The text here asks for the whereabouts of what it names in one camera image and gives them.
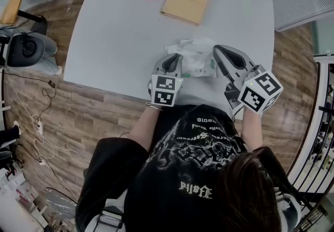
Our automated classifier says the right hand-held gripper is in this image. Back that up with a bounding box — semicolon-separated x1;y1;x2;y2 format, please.
213;44;284;117

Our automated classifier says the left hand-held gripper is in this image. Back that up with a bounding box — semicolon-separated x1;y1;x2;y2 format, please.
148;53;185;108

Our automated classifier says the white tissue packet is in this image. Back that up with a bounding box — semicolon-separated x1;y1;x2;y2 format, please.
178;48;219;79

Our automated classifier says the person's left forearm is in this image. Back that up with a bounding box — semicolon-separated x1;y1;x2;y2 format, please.
129;104;163;152

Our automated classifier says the person's right forearm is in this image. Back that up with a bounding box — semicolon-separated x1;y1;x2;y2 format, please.
240;107;264;152

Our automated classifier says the light grey square table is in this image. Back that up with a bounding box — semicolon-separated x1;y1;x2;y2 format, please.
63;0;276;120

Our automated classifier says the person's black printed T-shirt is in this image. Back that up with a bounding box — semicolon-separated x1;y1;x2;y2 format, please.
75;104;301;232

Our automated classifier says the black metal railing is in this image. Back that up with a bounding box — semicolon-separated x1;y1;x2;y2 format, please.
287;61;334;232

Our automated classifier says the round wooden table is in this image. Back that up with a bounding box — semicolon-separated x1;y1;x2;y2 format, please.
0;0;48;35

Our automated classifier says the silver bracelet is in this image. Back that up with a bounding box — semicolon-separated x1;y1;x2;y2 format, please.
145;102;164;112

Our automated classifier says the black cable with adapter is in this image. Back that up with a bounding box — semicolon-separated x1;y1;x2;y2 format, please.
0;69;57;122

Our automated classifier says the grey backpack shoulder strap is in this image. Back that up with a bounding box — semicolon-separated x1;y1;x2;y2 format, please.
95;206;124;232
273;186;301;226

